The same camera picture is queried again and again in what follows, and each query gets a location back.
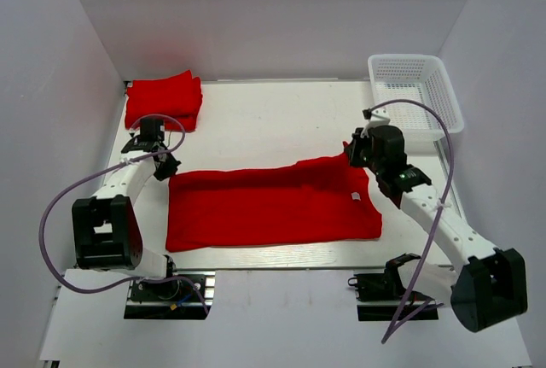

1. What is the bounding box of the folded red t shirt stack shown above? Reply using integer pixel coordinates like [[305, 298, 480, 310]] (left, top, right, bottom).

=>
[[125, 70, 203, 132]]

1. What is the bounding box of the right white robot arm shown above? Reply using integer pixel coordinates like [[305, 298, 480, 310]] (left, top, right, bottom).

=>
[[345, 125, 528, 332]]

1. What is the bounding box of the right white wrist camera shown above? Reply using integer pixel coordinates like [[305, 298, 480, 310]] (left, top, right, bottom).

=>
[[360, 108, 391, 138]]

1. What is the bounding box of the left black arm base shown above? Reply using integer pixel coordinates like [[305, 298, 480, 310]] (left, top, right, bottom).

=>
[[124, 272, 216, 321]]

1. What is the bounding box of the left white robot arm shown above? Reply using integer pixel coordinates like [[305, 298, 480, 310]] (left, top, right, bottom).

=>
[[72, 114, 181, 299]]

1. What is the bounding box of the white plastic basket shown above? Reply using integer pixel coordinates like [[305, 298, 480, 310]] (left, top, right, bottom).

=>
[[368, 54, 464, 154]]

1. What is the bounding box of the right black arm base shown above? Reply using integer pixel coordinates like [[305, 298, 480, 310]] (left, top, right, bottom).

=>
[[347, 272, 439, 322]]

